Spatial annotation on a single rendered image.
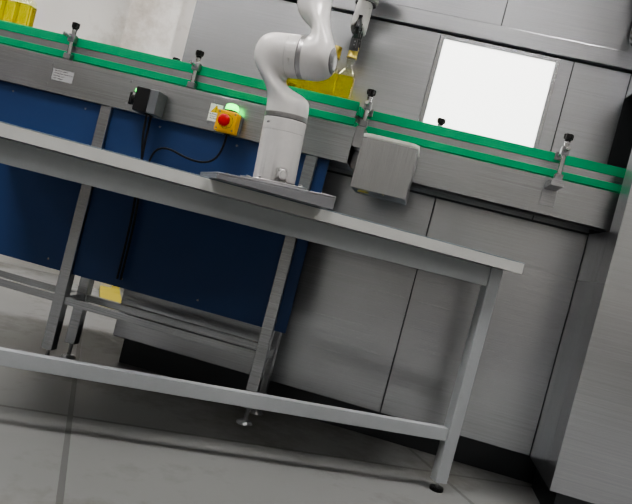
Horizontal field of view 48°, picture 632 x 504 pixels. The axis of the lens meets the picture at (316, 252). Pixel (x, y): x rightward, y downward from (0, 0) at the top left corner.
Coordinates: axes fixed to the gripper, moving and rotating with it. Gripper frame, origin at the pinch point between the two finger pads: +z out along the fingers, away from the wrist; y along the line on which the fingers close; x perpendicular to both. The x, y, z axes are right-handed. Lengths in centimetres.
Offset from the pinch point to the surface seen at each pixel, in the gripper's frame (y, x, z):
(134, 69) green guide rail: 12, -71, 27
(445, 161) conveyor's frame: 7, 40, 32
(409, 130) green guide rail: 4.2, 25.9, 24.8
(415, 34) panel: -11.8, 18.7, -12.3
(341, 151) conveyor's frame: 15.4, 6.5, 38.5
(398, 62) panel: -11.8, 15.3, -1.1
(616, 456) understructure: 24, 111, 109
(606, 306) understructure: 24, 97, 66
